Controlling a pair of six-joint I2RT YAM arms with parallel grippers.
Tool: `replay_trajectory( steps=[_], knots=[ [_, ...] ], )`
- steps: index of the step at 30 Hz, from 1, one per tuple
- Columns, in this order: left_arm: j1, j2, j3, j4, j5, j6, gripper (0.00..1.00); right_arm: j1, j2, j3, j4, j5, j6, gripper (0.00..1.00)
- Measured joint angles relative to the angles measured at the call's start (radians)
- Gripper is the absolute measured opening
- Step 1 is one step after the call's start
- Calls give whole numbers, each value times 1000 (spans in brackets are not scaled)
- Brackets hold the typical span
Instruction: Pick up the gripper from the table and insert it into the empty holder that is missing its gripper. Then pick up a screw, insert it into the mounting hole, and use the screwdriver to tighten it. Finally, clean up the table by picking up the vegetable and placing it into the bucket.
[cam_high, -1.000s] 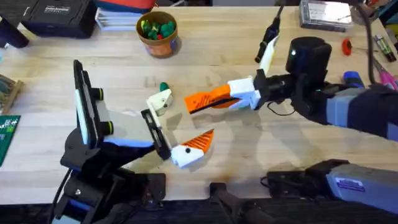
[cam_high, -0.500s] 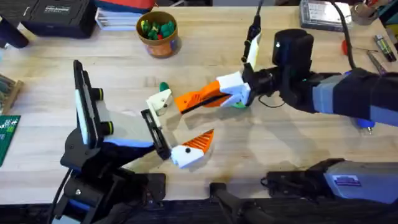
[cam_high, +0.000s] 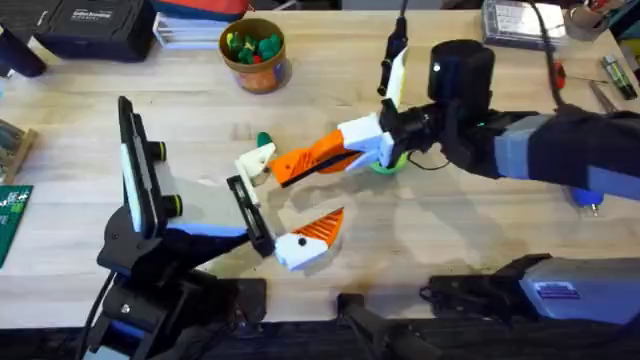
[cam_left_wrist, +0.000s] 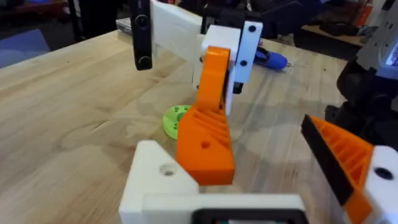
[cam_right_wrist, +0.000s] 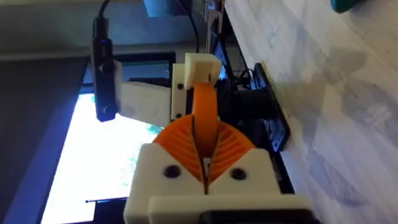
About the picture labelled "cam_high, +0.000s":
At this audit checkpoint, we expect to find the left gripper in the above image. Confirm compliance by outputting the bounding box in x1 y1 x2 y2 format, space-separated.
153 141 346 273

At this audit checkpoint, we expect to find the blue electric screwdriver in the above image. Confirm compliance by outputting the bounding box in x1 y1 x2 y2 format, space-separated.
569 185 605 217

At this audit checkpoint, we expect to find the green disc with holes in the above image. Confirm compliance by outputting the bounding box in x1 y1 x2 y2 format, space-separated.
368 152 410 177

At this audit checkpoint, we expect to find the right wrist upright plate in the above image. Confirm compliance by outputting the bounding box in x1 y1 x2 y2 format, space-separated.
385 46 409 109

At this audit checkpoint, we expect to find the wrist upright plate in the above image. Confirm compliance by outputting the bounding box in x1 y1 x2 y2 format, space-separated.
385 46 409 109
117 95 184 240

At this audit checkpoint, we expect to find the brown tub with toys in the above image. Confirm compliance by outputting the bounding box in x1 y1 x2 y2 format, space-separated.
217 17 293 96

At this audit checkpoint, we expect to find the left wrist upright plate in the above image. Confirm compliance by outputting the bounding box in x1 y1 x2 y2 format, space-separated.
117 95 184 240

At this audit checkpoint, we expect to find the red and blue bag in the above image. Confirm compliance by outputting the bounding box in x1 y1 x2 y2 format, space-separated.
149 0 251 24

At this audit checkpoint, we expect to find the clear plastic parts box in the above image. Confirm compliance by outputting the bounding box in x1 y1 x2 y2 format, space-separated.
480 0 569 52

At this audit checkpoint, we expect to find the grey metal tool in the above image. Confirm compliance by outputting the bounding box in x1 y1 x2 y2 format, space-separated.
588 79 620 114

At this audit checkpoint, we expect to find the grey tape roll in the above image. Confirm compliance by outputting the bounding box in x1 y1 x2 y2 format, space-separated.
563 2 612 42

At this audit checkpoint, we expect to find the black tool case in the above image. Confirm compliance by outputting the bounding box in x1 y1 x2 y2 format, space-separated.
33 0 159 64

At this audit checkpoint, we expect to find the green and black tool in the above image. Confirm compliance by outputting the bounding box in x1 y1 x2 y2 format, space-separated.
600 54 639 102

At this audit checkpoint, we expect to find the green board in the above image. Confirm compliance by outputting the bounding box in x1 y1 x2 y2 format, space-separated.
0 184 34 269

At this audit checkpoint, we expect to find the wooden box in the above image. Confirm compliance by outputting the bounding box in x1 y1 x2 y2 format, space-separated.
0 118 40 186

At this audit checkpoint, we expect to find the dark cylindrical object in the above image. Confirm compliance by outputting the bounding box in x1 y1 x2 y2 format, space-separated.
0 23 49 79

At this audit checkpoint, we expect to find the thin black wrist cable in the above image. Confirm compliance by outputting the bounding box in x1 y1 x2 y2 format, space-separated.
376 0 409 97

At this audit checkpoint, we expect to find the black rail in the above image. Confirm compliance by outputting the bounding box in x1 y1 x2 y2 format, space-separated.
0 292 640 360

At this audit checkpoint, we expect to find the thick black cable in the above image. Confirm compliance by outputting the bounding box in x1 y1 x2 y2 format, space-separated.
528 0 567 109

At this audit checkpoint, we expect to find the red handled screwdriver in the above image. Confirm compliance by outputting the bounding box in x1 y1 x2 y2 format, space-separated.
552 60 609 92

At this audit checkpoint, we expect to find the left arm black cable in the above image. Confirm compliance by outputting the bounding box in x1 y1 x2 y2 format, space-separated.
74 270 119 360

